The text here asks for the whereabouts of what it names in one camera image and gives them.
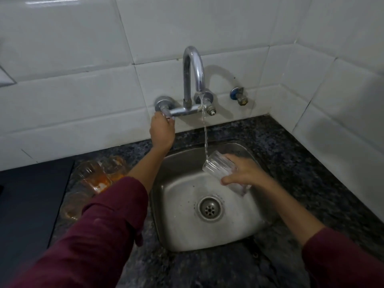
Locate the round metal sink drain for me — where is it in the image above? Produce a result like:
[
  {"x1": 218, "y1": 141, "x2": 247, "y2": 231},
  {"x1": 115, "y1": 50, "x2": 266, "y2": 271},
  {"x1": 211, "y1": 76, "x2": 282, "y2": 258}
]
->
[{"x1": 197, "y1": 196, "x2": 224, "y2": 222}]

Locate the person's right forearm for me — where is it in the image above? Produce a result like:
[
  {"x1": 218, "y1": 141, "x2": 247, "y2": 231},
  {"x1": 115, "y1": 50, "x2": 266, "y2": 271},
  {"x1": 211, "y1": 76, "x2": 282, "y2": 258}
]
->
[{"x1": 260, "y1": 177, "x2": 384, "y2": 288}]

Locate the person's right hand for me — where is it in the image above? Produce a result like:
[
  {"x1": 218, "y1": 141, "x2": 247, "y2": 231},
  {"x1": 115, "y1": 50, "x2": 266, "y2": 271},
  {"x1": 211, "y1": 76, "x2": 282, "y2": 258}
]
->
[{"x1": 220, "y1": 153, "x2": 272, "y2": 188}]

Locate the chrome wall-mounted faucet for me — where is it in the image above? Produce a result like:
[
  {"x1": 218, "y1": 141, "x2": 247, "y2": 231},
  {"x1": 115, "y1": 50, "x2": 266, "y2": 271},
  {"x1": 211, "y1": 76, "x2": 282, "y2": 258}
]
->
[{"x1": 154, "y1": 46, "x2": 216, "y2": 120}]

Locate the brass angle valve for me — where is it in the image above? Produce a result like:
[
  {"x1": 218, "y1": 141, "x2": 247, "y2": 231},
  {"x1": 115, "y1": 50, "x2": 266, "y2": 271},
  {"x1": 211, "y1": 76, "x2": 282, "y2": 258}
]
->
[{"x1": 230, "y1": 87, "x2": 249, "y2": 106}]

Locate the stainless steel sink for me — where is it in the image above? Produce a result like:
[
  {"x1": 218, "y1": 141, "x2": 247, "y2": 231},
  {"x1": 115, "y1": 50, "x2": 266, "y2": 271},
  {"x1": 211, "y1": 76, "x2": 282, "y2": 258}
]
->
[{"x1": 150, "y1": 142, "x2": 278, "y2": 252}]

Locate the person's left hand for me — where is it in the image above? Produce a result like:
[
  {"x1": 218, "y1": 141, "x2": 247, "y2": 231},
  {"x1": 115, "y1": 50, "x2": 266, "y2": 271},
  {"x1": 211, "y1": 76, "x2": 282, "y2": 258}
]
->
[{"x1": 149, "y1": 111, "x2": 176, "y2": 151}]

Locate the black glass cooktop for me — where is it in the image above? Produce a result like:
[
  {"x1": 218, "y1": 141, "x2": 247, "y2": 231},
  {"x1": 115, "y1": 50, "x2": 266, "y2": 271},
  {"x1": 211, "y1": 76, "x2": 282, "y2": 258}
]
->
[{"x1": 0, "y1": 158, "x2": 75, "y2": 288}]

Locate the dirty glass with orange residue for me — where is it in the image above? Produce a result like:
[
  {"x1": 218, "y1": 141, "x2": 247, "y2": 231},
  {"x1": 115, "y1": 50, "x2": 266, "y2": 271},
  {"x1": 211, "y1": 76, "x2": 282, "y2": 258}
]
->
[
  {"x1": 100, "y1": 155, "x2": 130, "y2": 183},
  {"x1": 60, "y1": 192, "x2": 93, "y2": 222},
  {"x1": 71, "y1": 160, "x2": 112, "y2": 196}
]

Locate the person's left forearm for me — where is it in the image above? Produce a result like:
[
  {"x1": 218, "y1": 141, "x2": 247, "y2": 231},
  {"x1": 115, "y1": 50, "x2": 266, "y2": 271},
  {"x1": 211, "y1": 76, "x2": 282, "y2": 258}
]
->
[{"x1": 9, "y1": 145, "x2": 171, "y2": 288}]

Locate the clear ribbed drinking glass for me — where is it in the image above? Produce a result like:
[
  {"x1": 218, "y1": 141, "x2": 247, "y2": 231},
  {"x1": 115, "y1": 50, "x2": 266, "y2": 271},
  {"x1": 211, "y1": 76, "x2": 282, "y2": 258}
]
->
[{"x1": 202, "y1": 150, "x2": 252, "y2": 197}]

